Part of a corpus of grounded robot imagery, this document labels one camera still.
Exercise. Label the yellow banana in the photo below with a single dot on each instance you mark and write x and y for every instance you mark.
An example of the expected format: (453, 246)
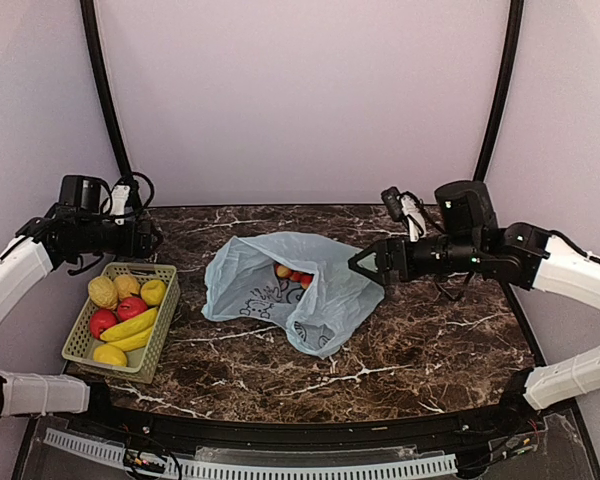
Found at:
(131, 326)
(133, 342)

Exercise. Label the white slotted cable duct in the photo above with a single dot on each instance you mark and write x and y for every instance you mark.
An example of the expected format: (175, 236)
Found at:
(225, 463)

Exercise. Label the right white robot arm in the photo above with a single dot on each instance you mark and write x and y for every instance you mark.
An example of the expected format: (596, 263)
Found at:
(527, 256)

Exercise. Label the yellow bumpy fruit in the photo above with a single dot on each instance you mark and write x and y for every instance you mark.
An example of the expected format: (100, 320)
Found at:
(103, 293)

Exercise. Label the yellow lemon in basket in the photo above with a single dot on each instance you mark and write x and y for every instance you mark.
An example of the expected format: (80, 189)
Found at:
(110, 355)

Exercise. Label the yellow pear in basket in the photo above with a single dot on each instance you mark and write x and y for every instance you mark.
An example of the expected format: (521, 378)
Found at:
(153, 292)

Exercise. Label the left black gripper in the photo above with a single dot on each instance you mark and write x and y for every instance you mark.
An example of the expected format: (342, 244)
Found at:
(143, 249)

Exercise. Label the red apple in bag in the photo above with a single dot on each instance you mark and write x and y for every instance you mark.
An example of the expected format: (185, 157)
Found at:
(283, 272)

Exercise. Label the orange fruit in basket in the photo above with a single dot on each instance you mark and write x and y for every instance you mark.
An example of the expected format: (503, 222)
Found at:
(126, 286)

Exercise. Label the black front table rail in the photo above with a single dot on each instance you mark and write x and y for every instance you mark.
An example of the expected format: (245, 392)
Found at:
(469, 433)

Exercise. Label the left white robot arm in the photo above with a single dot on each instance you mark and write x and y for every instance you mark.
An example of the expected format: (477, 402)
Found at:
(90, 217)

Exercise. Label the red apple left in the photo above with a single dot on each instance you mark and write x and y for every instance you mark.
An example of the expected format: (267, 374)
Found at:
(100, 321)

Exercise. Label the red apple right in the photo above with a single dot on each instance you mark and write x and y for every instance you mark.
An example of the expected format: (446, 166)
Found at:
(130, 308)

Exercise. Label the light blue plastic bag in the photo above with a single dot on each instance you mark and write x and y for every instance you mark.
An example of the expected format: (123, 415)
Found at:
(241, 282)

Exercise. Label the upper yellow banana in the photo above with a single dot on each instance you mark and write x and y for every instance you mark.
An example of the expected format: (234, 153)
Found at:
(131, 326)

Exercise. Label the lower yellow banana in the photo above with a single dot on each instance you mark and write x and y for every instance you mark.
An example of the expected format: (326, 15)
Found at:
(133, 342)

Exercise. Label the right black frame post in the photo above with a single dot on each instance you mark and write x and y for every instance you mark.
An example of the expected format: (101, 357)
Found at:
(505, 72)

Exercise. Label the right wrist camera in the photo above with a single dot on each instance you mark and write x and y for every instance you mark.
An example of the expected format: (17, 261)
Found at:
(404, 208)

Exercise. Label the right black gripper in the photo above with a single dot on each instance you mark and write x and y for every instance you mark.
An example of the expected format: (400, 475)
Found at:
(386, 261)

